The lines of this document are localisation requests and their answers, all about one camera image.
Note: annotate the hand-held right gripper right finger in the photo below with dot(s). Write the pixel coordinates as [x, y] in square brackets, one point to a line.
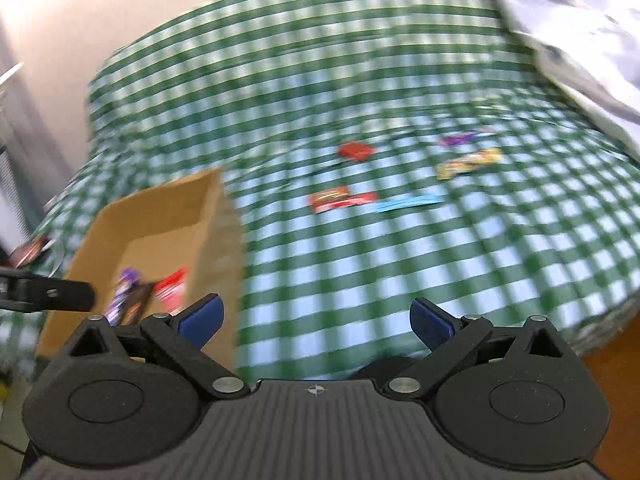
[431, 322]

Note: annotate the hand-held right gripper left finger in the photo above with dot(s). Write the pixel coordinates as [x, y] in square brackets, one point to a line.
[202, 320]

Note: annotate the red chocolate packet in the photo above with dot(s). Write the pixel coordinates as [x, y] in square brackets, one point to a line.
[170, 287]

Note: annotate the purple snack bar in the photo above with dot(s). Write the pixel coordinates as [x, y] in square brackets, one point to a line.
[120, 295]

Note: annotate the black chocolate bar packet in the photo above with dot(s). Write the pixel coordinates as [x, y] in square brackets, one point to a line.
[137, 302]

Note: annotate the brown cardboard box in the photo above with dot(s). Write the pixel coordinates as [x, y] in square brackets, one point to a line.
[165, 205]

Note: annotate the blue stick packet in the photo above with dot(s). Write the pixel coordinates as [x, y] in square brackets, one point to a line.
[407, 203]

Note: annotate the orange and red snack packet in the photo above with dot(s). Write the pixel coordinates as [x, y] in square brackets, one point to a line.
[330, 200]

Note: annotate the yellow snack packet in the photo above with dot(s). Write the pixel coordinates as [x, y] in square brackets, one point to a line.
[467, 164]

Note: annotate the small purple snack packet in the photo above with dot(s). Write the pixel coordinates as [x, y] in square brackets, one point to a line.
[457, 140]

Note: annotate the black smartphone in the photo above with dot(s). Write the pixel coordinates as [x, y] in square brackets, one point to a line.
[30, 252]

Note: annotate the green checked cloth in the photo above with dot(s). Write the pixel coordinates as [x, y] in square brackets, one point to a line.
[350, 85]

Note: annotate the white printed cloth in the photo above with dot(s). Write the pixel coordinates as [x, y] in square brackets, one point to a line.
[575, 35]

